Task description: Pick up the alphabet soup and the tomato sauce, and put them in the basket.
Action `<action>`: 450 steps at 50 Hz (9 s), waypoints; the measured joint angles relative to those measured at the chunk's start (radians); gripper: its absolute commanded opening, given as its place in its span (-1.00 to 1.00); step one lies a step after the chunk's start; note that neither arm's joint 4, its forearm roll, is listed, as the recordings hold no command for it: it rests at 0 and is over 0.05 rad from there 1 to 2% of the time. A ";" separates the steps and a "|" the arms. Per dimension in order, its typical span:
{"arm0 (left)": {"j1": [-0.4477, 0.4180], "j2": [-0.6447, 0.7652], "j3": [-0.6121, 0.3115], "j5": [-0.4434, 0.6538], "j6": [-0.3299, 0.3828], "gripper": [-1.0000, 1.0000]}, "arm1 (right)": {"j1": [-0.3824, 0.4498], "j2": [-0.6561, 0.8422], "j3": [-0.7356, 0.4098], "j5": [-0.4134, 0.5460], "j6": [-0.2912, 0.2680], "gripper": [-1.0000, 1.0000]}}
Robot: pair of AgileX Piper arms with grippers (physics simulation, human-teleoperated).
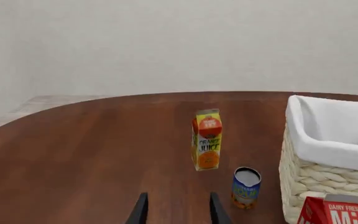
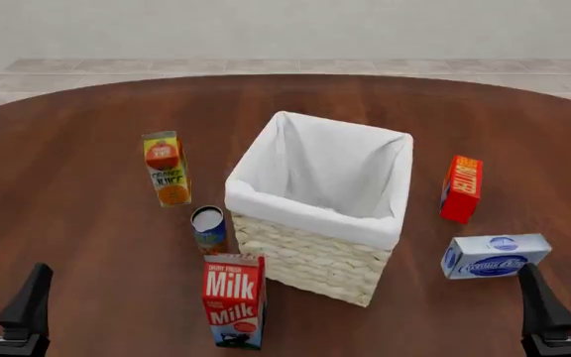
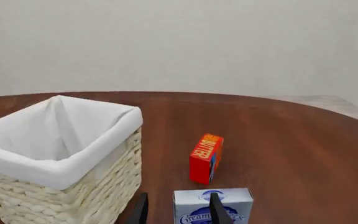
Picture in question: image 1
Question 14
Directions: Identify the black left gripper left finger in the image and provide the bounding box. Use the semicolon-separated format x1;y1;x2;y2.
126;192;149;224

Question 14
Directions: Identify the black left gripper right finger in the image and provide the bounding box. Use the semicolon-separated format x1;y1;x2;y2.
209;192;233;224

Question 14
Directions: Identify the blue alphabet soup can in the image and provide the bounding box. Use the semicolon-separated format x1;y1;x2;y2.
231;166;262;210

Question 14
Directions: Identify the white woven basket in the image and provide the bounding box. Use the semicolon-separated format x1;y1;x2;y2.
278;95;358;224

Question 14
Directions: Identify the orange juice carton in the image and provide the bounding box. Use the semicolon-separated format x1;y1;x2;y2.
191;108;223;172

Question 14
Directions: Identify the red milk carton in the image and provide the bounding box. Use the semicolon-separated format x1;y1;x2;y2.
296;194;358;224

